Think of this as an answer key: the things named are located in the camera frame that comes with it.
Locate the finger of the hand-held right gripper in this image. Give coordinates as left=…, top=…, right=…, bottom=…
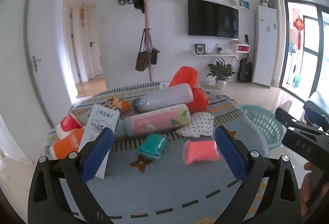
left=275, top=107, right=322, bottom=136
left=304, top=100, right=329, bottom=129

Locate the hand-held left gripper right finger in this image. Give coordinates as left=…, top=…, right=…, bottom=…
left=214, top=125, right=301, bottom=224

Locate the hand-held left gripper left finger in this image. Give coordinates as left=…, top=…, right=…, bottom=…
left=27, top=127, right=115, bottom=224

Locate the teal plastic basket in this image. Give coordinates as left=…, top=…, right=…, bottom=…
left=240, top=104, right=286, bottom=150

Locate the pink clay packet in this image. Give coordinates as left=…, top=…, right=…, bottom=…
left=183, top=140, right=224, bottom=166

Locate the orange and white packet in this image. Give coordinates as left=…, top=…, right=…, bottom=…
left=50, top=128, right=85, bottom=159

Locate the tall white carton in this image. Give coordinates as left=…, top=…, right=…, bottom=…
left=78, top=104, right=121, bottom=179

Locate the red and white packet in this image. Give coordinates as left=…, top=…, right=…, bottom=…
left=56, top=114, right=83, bottom=140

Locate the white polka dot wrapper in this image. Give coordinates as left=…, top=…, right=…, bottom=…
left=175, top=112, right=215, bottom=138

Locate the teal clay packet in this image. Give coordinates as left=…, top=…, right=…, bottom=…
left=137, top=134, right=169, bottom=157

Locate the pink bottle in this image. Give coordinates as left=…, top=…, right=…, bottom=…
left=115, top=103, right=191, bottom=138

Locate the grey bottle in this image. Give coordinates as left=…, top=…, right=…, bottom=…
left=132, top=84, right=194, bottom=113

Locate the orange plastic bag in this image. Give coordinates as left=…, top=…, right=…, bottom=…
left=168, top=66, right=209, bottom=113

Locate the person's right hand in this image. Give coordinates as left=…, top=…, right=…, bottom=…
left=299, top=162, right=320, bottom=214

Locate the white washing machine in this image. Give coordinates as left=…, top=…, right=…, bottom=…
left=288, top=56, right=302, bottom=84

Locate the orange panda snack packet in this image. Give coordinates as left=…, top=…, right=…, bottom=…
left=104, top=97, right=131, bottom=113

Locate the patterned blue tablecloth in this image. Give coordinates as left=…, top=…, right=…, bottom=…
left=42, top=81, right=270, bottom=224

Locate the black guitar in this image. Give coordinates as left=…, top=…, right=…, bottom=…
left=236, top=34, right=253, bottom=83

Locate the potted green plant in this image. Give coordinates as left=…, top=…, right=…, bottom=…
left=206, top=58, right=235, bottom=90

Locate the white standing air conditioner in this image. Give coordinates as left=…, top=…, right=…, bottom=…
left=252, top=6, right=278, bottom=89

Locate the red knot window ornament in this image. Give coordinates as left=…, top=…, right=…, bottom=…
left=294, top=16, right=305, bottom=50

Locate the white curved lower shelf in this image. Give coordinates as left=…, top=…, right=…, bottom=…
left=191, top=49, right=238, bottom=59

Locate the brown handbag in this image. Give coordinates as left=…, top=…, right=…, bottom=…
left=135, top=29, right=151, bottom=72

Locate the small black bag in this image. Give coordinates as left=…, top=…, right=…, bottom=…
left=150, top=48, right=161, bottom=65

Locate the white hallway door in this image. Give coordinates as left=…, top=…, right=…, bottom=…
left=87, top=5, right=104, bottom=77

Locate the white open door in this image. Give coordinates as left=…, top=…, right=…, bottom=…
left=27, top=0, right=78, bottom=132

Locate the pink coat rack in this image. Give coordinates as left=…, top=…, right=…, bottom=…
left=137, top=0, right=161, bottom=83

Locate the black hat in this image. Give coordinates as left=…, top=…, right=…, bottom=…
left=133, top=0, right=146, bottom=13

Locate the black glass door frame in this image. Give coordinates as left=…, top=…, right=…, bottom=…
left=281, top=0, right=329, bottom=102

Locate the black wall television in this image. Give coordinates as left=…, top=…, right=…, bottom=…
left=187, top=0, right=239, bottom=40

